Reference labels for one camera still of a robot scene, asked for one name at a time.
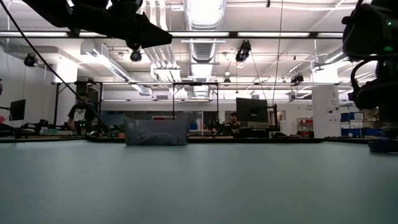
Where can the background wooden workbench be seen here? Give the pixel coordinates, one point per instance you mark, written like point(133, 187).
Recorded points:
point(46, 133)

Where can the black rig frame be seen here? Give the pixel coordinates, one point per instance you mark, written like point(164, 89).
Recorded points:
point(202, 34)

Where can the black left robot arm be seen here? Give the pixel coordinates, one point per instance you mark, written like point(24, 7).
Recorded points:
point(53, 11)

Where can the person in printed black shirt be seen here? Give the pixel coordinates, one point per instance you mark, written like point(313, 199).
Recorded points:
point(81, 113)

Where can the white pillar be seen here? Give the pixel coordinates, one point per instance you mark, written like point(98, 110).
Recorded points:
point(326, 105)

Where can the large black monitor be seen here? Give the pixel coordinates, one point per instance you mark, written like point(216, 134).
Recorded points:
point(252, 109)

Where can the grey translucent plastic bin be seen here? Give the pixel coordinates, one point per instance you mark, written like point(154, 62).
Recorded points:
point(155, 124)

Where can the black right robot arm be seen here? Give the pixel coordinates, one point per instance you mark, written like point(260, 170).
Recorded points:
point(370, 31)

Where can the silver ventilation duct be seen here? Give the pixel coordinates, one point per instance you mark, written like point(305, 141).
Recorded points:
point(203, 49)

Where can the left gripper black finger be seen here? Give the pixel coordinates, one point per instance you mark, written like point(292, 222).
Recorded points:
point(154, 34)

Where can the red storage bin shelf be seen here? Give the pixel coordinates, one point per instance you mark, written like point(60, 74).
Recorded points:
point(306, 122)

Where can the small black monitor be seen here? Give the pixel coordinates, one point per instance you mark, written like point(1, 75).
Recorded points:
point(18, 109)

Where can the person with black cap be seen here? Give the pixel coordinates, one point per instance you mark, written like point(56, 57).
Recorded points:
point(232, 126)

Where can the blue storage bin shelf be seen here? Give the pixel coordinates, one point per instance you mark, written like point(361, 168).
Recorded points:
point(348, 132)

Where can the black hanging camera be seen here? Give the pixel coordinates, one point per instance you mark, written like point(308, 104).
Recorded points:
point(243, 49)

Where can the black background station frame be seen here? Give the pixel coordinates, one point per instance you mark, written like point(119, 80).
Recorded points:
point(173, 102)
point(56, 102)

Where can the round black ceiling camera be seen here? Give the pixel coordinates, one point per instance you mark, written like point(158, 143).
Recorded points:
point(30, 60)
point(136, 56)

